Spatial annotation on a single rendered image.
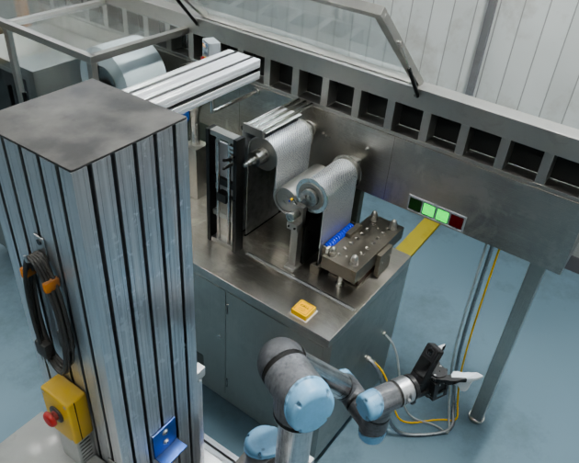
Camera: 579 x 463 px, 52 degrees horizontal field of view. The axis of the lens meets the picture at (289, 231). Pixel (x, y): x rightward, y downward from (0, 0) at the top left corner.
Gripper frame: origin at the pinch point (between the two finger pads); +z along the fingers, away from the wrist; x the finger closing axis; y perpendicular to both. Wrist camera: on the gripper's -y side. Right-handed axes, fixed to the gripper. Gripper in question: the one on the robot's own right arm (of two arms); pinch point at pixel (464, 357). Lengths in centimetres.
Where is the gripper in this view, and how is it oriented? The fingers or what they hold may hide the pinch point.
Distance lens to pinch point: 179.5
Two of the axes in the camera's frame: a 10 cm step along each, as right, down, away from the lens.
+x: 4.9, 4.3, -7.6
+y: 0.0, 8.7, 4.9
